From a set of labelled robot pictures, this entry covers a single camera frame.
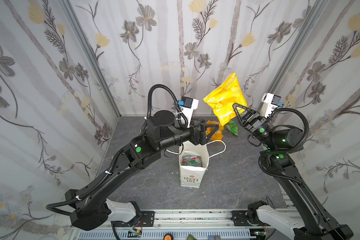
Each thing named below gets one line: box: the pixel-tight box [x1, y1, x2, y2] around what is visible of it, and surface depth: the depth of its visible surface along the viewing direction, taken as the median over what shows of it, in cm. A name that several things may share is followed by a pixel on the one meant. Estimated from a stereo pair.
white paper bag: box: [178, 140, 210, 188], surface depth 79 cm
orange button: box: [164, 233, 173, 240], surface depth 63 cm
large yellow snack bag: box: [203, 72, 248, 127], surface depth 48 cm
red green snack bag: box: [182, 155, 202, 167], surface depth 94 cm
